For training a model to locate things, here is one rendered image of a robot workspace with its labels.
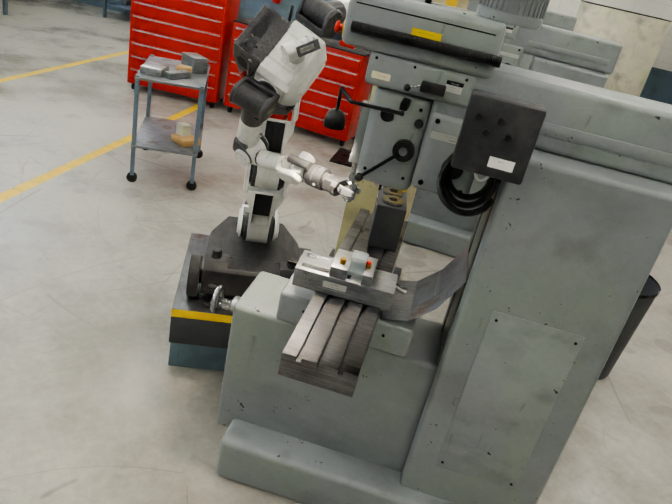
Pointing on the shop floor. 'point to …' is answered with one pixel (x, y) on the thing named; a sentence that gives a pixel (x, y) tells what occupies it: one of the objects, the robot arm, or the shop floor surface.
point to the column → (534, 326)
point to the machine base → (308, 470)
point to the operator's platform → (198, 320)
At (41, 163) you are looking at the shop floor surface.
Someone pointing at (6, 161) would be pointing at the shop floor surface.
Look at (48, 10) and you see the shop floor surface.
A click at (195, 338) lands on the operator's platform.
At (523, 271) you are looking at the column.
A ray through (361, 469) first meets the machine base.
